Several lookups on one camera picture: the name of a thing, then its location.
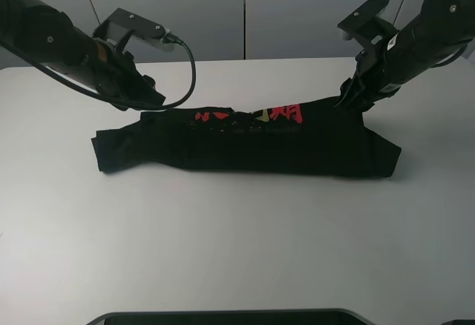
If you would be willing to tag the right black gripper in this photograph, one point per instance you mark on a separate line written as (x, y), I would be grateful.
(376, 77)

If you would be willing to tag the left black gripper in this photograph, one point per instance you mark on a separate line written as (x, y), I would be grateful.
(115, 77)

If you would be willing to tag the black printed t-shirt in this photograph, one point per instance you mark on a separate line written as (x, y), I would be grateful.
(310, 138)

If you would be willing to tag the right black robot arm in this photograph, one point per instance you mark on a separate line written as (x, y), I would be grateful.
(437, 36)

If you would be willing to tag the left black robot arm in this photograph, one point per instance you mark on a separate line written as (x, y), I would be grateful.
(46, 36)

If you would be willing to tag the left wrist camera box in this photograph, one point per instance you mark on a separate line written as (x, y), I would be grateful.
(122, 25)

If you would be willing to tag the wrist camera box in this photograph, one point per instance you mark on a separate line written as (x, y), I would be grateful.
(122, 25)
(365, 23)

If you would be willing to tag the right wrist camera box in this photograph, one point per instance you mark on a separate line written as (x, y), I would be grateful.
(365, 23)

